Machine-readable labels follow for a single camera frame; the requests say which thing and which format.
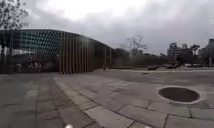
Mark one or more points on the grey stone slab plaza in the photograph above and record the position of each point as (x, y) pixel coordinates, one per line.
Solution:
(105, 93)

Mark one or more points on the row of dark trees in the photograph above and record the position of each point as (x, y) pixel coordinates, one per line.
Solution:
(141, 60)

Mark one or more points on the curved slatted glass building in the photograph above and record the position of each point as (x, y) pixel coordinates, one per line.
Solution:
(71, 53)

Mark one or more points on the round pale-rimmed tree pit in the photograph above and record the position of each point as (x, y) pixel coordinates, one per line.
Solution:
(179, 94)

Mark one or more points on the row of distant buildings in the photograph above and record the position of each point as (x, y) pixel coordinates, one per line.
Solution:
(191, 53)

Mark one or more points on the bare branchy tree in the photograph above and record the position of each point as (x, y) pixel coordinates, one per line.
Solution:
(8, 13)

